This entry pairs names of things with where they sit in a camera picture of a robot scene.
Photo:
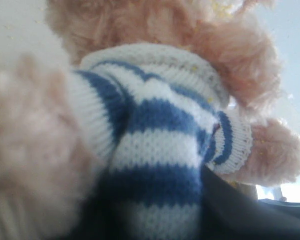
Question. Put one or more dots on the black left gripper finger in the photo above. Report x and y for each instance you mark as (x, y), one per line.
(229, 214)

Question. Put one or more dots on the beige teddy bear striped sweater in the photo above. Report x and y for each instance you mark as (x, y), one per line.
(116, 146)

